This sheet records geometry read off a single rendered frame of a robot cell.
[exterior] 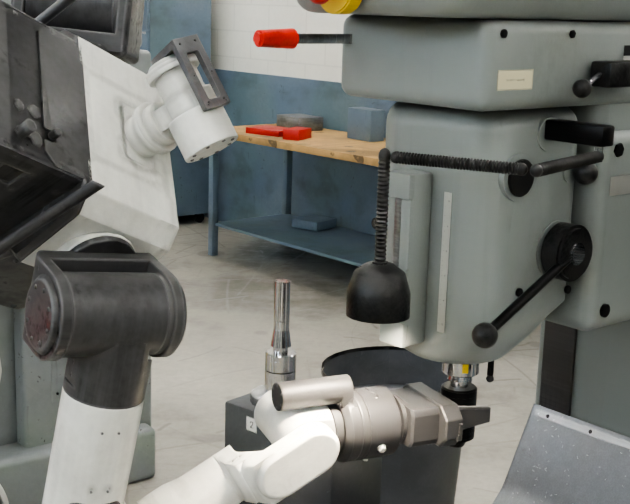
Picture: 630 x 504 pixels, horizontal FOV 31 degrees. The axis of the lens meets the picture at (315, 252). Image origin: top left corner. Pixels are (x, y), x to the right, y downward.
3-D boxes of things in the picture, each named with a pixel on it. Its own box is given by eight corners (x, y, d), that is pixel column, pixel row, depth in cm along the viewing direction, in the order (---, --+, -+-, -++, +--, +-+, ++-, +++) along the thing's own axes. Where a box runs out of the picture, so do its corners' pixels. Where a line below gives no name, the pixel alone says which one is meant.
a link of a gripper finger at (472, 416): (486, 424, 148) (445, 430, 145) (488, 401, 147) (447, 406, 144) (493, 428, 146) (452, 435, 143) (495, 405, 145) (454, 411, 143)
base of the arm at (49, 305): (33, 392, 117) (64, 314, 111) (2, 306, 125) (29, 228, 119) (163, 386, 126) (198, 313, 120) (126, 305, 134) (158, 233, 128)
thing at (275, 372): (294, 397, 173) (295, 363, 171) (263, 396, 173) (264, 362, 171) (295, 387, 177) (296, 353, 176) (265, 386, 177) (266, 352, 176)
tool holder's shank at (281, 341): (290, 355, 172) (292, 283, 170) (269, 354, 172) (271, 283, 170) (291, 348, 175) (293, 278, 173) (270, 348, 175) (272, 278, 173)
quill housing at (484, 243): (475, 385, 133) (492, 111, 126) (356, 342, 148) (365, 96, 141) (574, 356, 145) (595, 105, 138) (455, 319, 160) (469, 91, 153)
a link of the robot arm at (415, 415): (466, 394, 140) (381, 406, 135) (461, 467, 142) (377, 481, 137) (414, 364, 151) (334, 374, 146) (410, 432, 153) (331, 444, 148)
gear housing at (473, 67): (484, 113, 122) (490, 19, 120) (335, 95, 140) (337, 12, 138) (660, 103, 144) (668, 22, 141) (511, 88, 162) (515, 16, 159)
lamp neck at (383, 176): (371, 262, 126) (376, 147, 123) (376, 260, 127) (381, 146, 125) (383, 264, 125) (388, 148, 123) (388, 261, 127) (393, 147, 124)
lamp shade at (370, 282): (335, 317, 126) (336, 263, 125) (362, 303, 132) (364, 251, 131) (394, 327, 123) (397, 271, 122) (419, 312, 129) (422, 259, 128)
